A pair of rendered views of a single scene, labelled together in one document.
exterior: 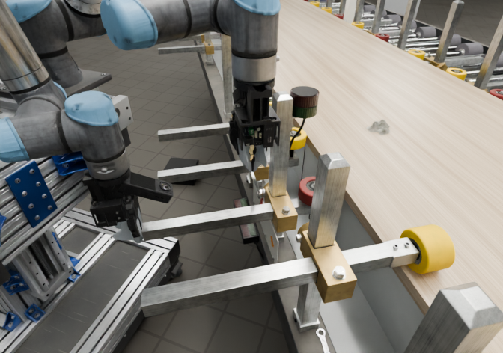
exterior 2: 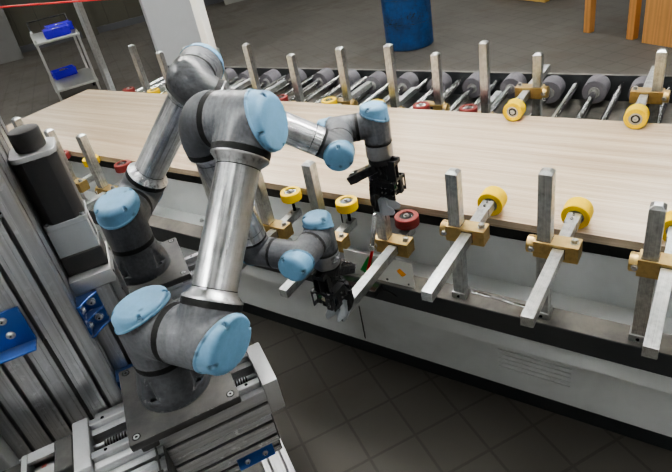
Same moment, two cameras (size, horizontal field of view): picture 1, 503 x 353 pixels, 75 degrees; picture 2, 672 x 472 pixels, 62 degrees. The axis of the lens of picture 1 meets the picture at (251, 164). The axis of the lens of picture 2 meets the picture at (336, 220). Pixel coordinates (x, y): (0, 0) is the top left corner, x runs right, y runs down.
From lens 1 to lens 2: 119 cm
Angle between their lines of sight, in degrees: 33
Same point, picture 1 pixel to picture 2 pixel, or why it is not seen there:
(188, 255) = not seen: hidden behind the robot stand
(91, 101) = (323, 214)
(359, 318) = (475, 283)
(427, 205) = (465, 187)
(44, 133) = (316, 245)
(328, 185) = (457, 184)
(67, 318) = not seen: outside the picture
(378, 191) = (437, 197)
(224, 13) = (365, 129)
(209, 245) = not seen: hidden behind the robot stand
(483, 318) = (552, 172)
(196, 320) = (333, 447)
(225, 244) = (283, 380)
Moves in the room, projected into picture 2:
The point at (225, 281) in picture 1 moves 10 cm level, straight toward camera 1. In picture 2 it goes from (446, 263) to (481, 272)
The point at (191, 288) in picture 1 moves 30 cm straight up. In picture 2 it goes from (438, 274) to (428, 173)
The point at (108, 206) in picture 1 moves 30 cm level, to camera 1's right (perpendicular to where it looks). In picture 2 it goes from (338, 288) to (410, 233)
